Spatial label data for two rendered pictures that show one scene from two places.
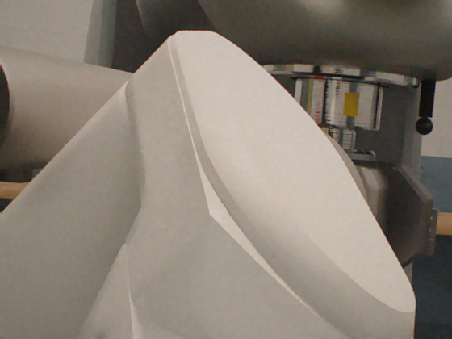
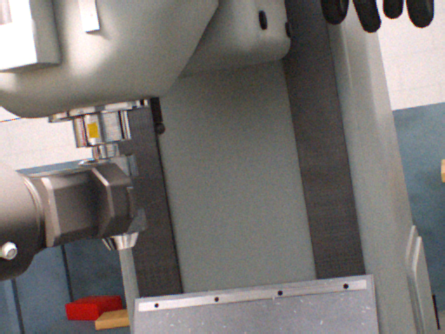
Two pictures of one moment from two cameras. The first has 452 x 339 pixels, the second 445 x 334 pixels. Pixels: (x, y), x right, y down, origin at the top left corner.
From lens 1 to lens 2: 41 cm
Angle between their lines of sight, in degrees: 20
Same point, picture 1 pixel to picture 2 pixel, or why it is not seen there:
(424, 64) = (94, 101)
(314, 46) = (26, 110)
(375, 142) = (316, 116)
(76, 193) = not seen: outside the picture
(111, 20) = not seen: hidden behind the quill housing
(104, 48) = not seen: hidden behind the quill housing
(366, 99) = (102, 124)
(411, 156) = (351, 119)
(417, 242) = (109, 211)
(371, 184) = (48, 186)
